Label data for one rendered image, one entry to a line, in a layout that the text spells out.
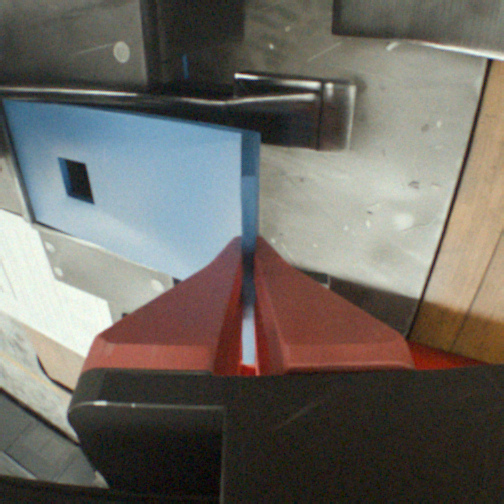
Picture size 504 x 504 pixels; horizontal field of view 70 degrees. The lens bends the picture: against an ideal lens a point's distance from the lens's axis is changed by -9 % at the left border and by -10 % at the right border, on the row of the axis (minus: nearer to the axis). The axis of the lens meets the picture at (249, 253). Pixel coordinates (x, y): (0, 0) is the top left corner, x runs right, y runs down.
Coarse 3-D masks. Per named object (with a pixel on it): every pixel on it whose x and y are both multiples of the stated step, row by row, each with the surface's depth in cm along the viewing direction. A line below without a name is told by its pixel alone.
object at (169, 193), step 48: (48, 144) 17; (96, 144) 15; (144, 144) 14; (192, 144) 13; (240, 144) 12; (48, 192) 19; (96, 192) 17; (144, 192) 15; (192, 192) 14; (240, 192) 13; (96, 240) 19; (144, 240) 17; (192, 240) 15
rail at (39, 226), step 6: (36, 222) 21; (36, 228) 21; (42, 228) 21; (48, 228) 21; (54, 228) 21; (48, 234) 21; (54, 234) 21; (60, 234) 21; (66, 234) 20; (66, 240) 21; (72, 240) 20; (78, 240) 20; (84, 240) 20; (84, 246) 20; (90, 246) 20; (96, 246) 20; (102, 252) 20; (108, 252) 19; (120, 258) 19; (126, 258) 19; (138, 264) 19; (156, 270) 19
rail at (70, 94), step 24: (0, 96) 17; (24, 96) 16; (48, 96) 15; (72, 96) 15; (96, 96) 14; (120, 96) 14; (144, 96) 13; (168, 96) 13; (192, 96) 13; (216, 96) 13
